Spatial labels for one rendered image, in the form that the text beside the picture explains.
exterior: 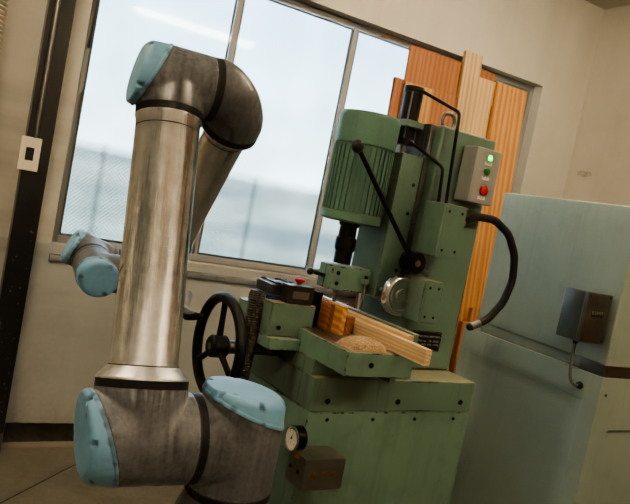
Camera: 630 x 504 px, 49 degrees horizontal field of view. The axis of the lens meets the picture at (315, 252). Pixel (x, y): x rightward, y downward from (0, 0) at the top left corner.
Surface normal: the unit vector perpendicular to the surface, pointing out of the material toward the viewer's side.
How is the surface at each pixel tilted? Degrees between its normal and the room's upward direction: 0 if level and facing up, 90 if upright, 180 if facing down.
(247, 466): 92
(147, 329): 75
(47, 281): 90
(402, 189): 90
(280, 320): 90
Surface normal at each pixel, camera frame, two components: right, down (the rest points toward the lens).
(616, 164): -0.86, -0.14
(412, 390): 0.52, 0.16
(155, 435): 0.54, -0.15
